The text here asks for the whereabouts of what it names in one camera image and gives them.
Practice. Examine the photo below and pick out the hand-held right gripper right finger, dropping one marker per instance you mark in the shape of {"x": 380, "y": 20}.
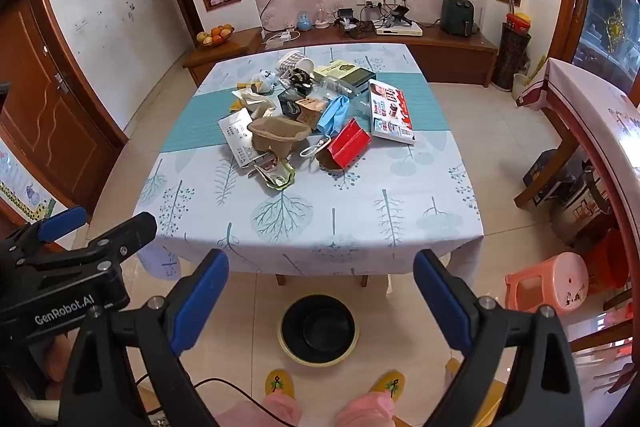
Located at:
{"x": 442, "y": 302}

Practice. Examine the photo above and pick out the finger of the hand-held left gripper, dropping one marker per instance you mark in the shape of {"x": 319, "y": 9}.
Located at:
{"x": 60, "y": 224}
{"x": 125, "y": 234}

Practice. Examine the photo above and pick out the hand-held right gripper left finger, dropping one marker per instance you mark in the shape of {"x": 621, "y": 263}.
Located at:
{"x": 200, "y": 297}

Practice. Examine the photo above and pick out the black round trash bin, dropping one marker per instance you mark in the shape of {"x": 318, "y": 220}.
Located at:
{"x": 318, "y": 332}

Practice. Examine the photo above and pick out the white silver cardboard box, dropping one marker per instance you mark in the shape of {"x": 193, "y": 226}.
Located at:
{"x": 235, "y": 132}

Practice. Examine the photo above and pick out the clear plastic bottle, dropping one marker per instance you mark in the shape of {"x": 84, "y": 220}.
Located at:
{"x": 330, "y": 89}

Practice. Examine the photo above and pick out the yellow slipper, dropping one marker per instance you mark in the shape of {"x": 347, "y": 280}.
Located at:
{"x": 387, "y": 386}
{"x": 279, "y": 384}

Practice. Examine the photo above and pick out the pink plastic stool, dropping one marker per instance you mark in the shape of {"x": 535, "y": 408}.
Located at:
{"x": 550, "y": 282}

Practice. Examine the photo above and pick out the leaf print tablecloth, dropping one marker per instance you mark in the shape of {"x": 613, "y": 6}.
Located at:
{"x": 350, "y": 207}

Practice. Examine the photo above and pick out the person's right leg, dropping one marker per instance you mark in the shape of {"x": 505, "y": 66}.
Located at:
{"x": 365, "y": 412}

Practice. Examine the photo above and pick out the person's leg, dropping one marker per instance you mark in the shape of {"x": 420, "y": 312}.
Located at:
{"x": 365, "y": 412}
{"x": 270, "y": 412}

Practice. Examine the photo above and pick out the person's left leg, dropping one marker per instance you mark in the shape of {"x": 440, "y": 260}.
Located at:
{"x": 270, "y": 412}

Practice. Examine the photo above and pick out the green crumpled wrapper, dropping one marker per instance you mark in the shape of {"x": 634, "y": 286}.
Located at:
{"x": 280, "y": 179}

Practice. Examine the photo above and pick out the silver rice cooker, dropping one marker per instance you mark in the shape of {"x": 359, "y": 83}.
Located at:
{"x": 580, "y": 212}

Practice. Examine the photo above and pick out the dark cardboard box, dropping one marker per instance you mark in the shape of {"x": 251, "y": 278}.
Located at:
{"x": 547, "y": 172}

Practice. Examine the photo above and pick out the orange plastic stool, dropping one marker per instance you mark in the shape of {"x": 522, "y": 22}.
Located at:
{"x": 607, "y": 262}

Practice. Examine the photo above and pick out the small yellow wrapper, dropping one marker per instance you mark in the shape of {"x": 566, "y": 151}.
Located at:
{"x": 237, "y": 105}

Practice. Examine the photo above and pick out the brown pulp cup holder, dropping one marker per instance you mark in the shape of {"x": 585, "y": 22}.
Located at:
{"x": 275, "y": 134}

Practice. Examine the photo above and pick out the red white snack box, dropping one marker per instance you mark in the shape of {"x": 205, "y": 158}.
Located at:
{"x": 390, "y": 112}

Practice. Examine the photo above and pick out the small black box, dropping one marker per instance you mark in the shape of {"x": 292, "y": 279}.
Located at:
{"x": 289, "y": 103}

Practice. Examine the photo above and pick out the blue face mask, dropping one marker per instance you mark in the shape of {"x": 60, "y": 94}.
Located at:
{"x": 332, "y": 114}

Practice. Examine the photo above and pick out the fruit bowl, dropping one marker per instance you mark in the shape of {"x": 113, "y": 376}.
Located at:
{"x": 216, "y": 36}

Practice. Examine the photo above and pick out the white bucket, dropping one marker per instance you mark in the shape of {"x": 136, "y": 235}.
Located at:
{"x": 521, "y": 86}

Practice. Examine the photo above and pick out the dark green box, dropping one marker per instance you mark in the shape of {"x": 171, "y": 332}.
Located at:
{"x": 360, "y": 83}

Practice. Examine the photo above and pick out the black yellow crumpled wrapper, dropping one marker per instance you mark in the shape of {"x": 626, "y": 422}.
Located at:
{"x": 301, "y": 78}

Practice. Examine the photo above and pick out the side table with pink cloth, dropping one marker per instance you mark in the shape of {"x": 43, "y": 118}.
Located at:
{"x": 590, "y": 107}

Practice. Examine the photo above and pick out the white power adapter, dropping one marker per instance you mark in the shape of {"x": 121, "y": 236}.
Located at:
{"x": 280, "y": 39}

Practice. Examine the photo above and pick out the wooden television cabinet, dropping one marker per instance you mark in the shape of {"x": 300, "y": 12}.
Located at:
{"x": 450, "y": 52}

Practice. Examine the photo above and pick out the dark wicker basket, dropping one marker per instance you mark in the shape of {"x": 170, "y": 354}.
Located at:
{"x": 511, "y": 57}

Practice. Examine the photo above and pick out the yellow green flat box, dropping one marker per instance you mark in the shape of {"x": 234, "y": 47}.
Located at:
{"x": 340, "y": 68}

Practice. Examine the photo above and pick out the white set-top box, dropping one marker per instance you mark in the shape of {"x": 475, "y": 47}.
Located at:
{"x": 400, "y": 30}

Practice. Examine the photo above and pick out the blue snow globe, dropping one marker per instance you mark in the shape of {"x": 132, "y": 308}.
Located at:
{"x": 304, "y": 22}

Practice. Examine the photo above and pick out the red round tin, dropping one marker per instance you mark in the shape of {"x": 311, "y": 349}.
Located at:
{"x": 518, "y": 23}

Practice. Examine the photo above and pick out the pink ornament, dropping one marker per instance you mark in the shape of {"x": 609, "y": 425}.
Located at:
{"x": 321, "y": 21}

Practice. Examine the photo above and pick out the black gadget stand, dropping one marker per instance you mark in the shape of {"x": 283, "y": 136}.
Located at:
{"x": 400, "y": 14}

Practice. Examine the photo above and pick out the children's wall chart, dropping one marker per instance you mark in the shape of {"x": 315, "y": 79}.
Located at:
{"x": 25, "y": 192}

